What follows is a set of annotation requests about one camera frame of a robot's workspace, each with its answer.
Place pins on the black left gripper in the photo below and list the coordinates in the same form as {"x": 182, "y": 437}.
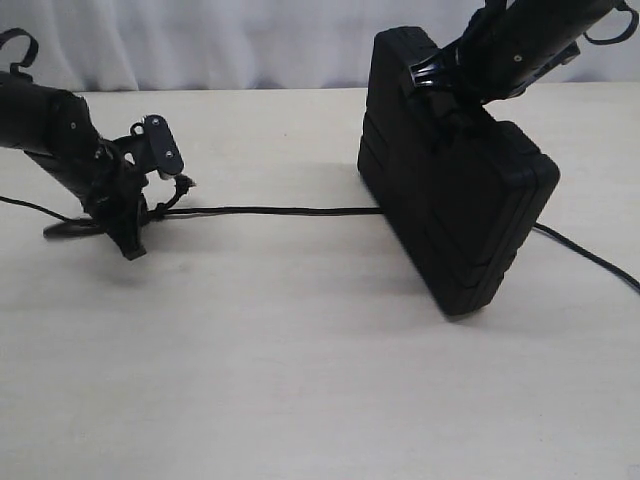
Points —
{"x": 115, "y": 199}

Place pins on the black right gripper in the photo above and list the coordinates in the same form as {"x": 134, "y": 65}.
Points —
{"x": 448, "y": 88}

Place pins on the black plastic carrying case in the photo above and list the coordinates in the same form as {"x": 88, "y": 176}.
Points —
{"x": 461, "y": 190}

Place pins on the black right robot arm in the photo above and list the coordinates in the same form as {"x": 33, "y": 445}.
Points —
{"x": 506, "y": 47}

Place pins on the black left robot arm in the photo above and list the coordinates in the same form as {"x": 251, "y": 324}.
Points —
{"x": 53, "y": 127}

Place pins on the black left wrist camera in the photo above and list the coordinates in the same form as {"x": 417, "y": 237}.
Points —
{"x": 155, "y": 149}

